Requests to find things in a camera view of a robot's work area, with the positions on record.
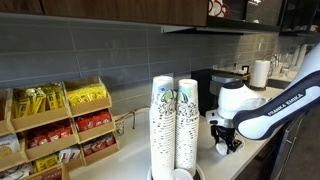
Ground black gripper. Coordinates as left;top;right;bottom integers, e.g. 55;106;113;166
210;124;244;155

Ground patterned paper coffee cup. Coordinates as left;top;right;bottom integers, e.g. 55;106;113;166
215;141;232;157

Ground shorter stack of paper cups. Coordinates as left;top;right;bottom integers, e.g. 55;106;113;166
174;78;201;178

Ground black silver coffee machine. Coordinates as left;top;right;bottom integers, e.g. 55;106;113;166
190;68;247;116

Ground tall stack of paper cups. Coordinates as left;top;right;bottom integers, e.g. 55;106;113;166
148;75;177;180

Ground white paper towel roll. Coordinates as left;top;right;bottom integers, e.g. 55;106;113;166
249;59;272;91

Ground chrome sink faucet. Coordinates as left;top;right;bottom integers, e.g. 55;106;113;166
264;52;282;78

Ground glass door upper cabinet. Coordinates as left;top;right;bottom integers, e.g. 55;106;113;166
206;0;320;36

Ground red sugar packets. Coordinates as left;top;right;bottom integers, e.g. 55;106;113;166
75;110;113;133

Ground yellow sweetener packets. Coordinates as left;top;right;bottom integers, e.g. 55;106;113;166
66;83;109;107

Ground dark wood upper cabinet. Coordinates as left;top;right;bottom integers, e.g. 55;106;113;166
0;0;210;28

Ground wooden condiment organizer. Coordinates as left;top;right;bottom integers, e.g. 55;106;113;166
0;75;121;180

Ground yellow black tea packets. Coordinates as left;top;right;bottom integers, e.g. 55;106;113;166
12;83;66;119

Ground wire coffee pod carousel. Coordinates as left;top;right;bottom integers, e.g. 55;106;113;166
114;105;151;138

